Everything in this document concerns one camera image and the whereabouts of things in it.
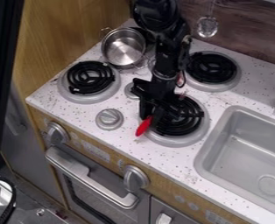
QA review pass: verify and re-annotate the toy sink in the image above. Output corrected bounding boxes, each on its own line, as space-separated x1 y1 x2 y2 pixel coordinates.
194 105 275 221

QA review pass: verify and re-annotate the clear plastic hook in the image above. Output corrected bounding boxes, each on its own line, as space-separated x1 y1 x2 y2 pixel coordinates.
194 0 220 39

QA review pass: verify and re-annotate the toy stove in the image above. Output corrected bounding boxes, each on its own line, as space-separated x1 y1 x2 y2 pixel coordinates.
56 50 243 149

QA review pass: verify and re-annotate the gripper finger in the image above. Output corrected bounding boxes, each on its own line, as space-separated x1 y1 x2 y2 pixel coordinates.
138 96 156 121

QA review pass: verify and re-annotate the red spatula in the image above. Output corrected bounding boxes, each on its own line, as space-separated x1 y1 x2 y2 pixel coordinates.
133 115 156 137

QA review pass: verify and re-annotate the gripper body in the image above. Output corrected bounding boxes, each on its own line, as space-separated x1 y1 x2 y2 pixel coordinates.
129 76 185 118

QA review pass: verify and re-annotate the silver pot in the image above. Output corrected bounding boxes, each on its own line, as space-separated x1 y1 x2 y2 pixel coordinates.
98 26 150 70

